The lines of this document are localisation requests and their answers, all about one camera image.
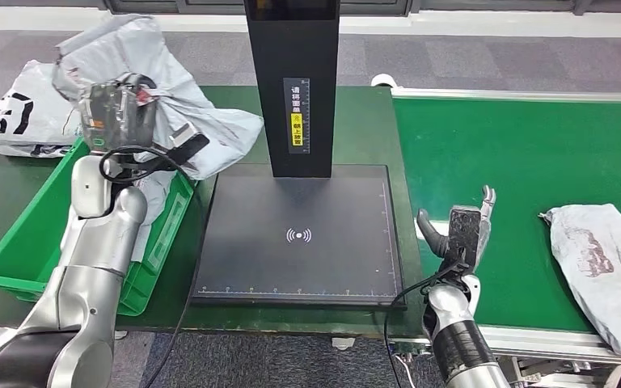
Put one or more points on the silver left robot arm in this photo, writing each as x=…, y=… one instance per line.
x=96, y=257

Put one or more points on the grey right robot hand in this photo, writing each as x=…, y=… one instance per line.
x=432, y=235

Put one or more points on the green conveyor belt with frame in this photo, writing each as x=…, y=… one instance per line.
x=503, y=150

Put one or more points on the black inbound scanner machine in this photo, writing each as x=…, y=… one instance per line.
x=294, y=48

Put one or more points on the grey parcel bag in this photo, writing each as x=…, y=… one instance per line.
x=605, y=268
x=155, y=214
x=128, y=51

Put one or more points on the white table foot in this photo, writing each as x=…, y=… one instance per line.
x=342, y=344

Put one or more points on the large white printed parcel bag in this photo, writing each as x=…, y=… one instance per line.
x=26, y=118

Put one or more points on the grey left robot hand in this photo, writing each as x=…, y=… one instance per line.
x=117, y=115

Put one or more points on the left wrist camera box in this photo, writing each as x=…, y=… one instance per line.
x=190, y=144

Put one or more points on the green plastic crate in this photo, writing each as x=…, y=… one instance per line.
x=21, y=251

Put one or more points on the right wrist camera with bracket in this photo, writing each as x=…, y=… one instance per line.
x=464, y=233

